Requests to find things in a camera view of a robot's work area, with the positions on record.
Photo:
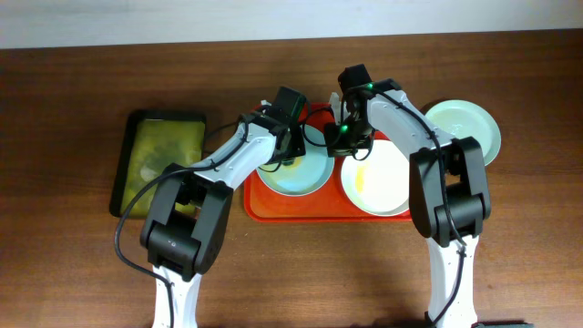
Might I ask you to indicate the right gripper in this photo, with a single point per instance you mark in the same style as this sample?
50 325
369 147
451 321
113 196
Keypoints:
339 149

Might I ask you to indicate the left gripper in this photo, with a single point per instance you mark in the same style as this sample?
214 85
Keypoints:
293 148

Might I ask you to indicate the white plate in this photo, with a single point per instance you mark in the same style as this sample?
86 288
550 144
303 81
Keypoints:
378 185

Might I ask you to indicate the light blue plate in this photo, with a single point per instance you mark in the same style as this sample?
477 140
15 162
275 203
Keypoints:
464 119
303 176

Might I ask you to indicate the light blue plate top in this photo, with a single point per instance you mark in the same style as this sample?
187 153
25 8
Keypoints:
464 119

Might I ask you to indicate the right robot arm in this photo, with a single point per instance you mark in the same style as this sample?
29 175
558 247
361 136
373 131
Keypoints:
449 199

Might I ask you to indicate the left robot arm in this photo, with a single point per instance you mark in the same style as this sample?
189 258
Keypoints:
188 215

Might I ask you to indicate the black tray with soapy water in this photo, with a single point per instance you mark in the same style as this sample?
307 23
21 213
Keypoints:
154 139

